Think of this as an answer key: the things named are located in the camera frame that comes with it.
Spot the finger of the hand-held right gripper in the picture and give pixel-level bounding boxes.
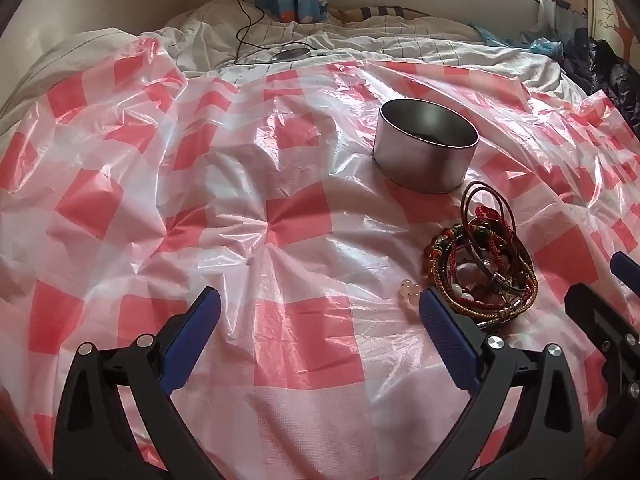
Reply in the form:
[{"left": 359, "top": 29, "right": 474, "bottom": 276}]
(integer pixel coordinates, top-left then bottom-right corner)
[
  {"left": 610, "top": 251, "right": 640, "bottom": 288},
  {"left": 564, "top": 282, "right": 640, "bottom": 441}
]

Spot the white striped duvet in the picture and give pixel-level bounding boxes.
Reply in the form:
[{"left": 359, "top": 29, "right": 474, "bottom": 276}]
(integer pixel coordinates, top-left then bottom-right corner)
[{"left": 0, "top": 0, "right": 588, "bottom": 126}]

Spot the dark clothing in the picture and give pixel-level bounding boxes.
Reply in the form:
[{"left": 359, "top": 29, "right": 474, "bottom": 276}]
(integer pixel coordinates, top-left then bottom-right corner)
[{"left": 560, "top": 25, "right": 640, "bottom": 131}]

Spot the red checked plastic sheet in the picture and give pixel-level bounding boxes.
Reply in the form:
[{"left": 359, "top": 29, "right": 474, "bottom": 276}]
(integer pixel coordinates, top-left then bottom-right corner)
[{"left": 0, "top": 35, "right": 640, "bottom": 480}]

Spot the blue plastic bag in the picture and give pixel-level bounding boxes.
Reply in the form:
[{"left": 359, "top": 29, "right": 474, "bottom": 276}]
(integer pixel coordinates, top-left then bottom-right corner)
[{"left": 472, "top": 25, "right": 566, "bottom": 56}]

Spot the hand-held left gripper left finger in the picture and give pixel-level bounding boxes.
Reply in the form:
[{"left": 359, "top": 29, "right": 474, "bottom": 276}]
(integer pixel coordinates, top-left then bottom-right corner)
[{"left": 52, "top": 286, "right": 222, "bottom": 480}]

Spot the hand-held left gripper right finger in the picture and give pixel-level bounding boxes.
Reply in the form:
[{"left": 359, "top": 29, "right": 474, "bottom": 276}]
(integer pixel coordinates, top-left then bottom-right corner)
[{"left": 419, "top": 288, "right": 587, "bottom": 480}]

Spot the pile of mixed bracelets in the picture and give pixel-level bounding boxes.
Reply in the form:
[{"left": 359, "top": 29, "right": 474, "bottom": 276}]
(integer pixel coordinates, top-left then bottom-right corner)
[{"left": 398, "top": 181, "right": 539, "bottom": 328}]

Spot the round metal tin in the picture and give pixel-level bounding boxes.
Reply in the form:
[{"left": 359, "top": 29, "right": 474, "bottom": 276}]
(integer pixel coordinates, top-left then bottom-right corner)
[{"left": 372, "top": 99, "right": 479, "bottom": 195}]

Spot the striped pillow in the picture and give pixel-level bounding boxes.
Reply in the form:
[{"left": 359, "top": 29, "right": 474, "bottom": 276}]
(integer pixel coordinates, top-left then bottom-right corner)
[{"left": 332, "top": 6, "right": 436, "bottom": 25}]

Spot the black charger cable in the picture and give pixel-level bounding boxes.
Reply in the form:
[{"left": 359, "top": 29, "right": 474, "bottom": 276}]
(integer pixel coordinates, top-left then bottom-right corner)
[{"left": 218, "top": 0, "right": 311, "bottom": 66}]

